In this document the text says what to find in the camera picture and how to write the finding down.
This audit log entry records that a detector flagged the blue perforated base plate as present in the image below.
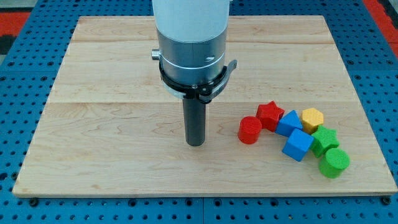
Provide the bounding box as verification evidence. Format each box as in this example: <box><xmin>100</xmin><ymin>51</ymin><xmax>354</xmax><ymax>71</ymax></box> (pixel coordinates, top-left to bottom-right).
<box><xmin>1</xmin><ymin>0</ymin><xmax>397</xmax><ymax>223</ymax></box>

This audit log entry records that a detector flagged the red cylinder block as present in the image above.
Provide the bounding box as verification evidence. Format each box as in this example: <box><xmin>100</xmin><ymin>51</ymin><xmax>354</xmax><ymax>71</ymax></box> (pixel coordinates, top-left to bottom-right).
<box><xmin>238</xmin><ymin>116</ymin><xmax>262</xmax><ymax>144</ymax></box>

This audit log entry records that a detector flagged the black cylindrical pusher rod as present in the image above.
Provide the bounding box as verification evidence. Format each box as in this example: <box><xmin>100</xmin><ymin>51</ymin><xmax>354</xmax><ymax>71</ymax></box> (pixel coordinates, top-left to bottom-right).
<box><xmin>182</xmin><ymin>99</ymin><xmax>206</xmax><ymax>146</ymax></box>

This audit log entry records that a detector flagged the black clamp ring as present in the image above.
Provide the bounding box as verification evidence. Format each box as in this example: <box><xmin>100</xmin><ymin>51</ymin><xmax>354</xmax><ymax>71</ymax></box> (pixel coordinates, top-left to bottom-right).
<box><xmin>159</xmin><ymin>59</ymin><xmax>238</xmax><ymax>105</ymax></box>

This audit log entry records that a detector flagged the wooden board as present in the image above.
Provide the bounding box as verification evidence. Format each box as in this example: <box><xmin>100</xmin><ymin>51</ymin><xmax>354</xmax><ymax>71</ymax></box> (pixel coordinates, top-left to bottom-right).
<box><xmin>13</xmin><ymin>16</ymin><xmax>397</xmax><ymax>198</ymax></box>

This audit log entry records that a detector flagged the blue cube block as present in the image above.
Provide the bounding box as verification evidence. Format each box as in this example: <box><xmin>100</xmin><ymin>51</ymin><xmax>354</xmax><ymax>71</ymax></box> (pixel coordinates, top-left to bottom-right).
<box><xmin>282</xmin><ymin>129</ymin><xmax>314</xmax><ymax>162</ymax></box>

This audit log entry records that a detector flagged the red star block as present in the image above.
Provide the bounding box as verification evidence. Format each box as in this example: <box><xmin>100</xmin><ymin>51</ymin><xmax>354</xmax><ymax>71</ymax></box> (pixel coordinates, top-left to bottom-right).
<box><xmin>256</xmin><ymin>101</ymin><xmax>285</xmax><ymax>132</ymax></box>

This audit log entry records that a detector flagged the blue triangle block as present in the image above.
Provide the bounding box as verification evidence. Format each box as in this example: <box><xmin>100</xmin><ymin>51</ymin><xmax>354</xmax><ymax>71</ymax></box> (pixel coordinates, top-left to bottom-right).
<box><xmin>275</xmin><ymin>110</ymin><xmax>303</xmax><ymax>137</ymax></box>

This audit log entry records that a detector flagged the yellow hexagon block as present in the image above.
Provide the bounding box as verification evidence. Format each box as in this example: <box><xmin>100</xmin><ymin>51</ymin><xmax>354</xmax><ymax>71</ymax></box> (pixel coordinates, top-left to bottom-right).
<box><xmin>300</xmin><ymin>108</ymin><xmax>324</xmax><ymax>134</ymax></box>

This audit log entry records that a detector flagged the green cylinder block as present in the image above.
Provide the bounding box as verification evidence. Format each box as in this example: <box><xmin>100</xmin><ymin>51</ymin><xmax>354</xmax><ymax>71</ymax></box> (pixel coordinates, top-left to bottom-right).
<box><xmin>318</xmin><ymin>148</ymin><xmax>351</xmax><ymax>179</ymax></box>

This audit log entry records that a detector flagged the green star block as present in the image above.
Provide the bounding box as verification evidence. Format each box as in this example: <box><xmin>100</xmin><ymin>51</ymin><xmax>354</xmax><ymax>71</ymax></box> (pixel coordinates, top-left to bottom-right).
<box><xmin>310</xmin><ymin>125</ymin><xmax>340</xmax><ymax>158</ymax></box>

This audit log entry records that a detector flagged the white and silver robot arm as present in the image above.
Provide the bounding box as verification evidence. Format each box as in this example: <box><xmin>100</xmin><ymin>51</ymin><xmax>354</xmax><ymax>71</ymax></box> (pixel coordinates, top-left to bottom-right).
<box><xmin>152</xmin><ymin>0</ymin><xmax>236</xmax><ymax>103</ymax></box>

